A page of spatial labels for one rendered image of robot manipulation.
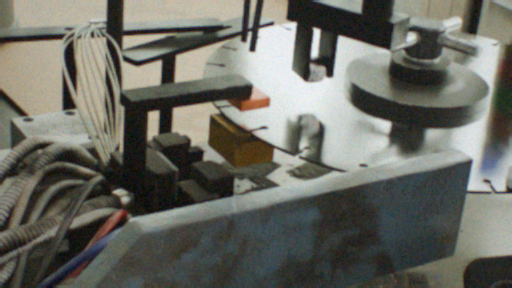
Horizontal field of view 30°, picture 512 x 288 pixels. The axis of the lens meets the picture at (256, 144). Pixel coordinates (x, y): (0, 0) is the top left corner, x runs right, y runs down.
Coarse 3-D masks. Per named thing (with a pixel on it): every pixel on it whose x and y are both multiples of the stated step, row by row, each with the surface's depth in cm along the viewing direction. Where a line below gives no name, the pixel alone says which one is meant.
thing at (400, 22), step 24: (288, 0) 68; (312, 0) 67; (336, 0) 68; (384, 0) 64; (312, 24) 68; (336, 24) 67; (360, 24) 65; (384, 24) 64; (408, 24) 66; (336, 48) 69; (384, 48) 65
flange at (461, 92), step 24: (360, 72) 74; (384, 72) 74; (408, 72) 72; (432, 72) 72; (456, 72) 76; (360, 96) 72; (384, 96) 70; (408, 96) 70; (432, 96) 71; (456, 96) 71; (480, 96) 72
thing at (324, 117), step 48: (240, 48) 80; (288, 48) 81; (288, 96) 71; (336, 96) 72; (288, 144) 64; (336, 144) 64; (384, 144) 65; (432, 144) 66; (480, 144) 66; (480, 192) 60
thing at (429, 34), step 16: (416, 32) 71; (432, 32) 71; (448, 32) 75; (400, 48) 70; (416, 48) 72; (432, 48) 72; (448, 48) 72; (464, 48) 70; (480, 48) 70; (432, 64) 73
